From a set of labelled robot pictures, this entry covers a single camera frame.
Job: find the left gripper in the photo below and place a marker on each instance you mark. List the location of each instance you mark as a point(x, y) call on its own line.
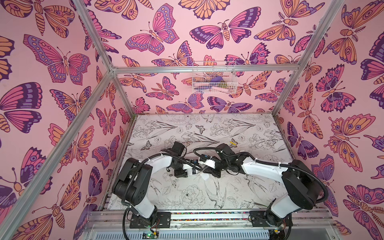
point(181, 173)

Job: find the white remote with display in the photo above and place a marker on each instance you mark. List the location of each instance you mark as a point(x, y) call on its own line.
point(193, 172)

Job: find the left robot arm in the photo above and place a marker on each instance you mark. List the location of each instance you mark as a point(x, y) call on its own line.
point(133, 180)

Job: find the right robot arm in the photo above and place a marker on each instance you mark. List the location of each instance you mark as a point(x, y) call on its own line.
point(303, 189)

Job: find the purple item in basket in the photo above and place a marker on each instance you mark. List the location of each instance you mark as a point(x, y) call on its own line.
point(216, 80)

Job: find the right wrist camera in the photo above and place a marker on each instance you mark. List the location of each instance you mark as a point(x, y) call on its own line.
point(208, 162)

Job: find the white wire basket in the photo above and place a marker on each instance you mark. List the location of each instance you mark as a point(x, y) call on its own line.
point(201, 76)

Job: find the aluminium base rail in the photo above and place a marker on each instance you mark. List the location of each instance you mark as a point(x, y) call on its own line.
point(212, 220)

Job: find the white vented cable duct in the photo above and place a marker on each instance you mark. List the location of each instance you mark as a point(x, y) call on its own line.
point(190, 235)

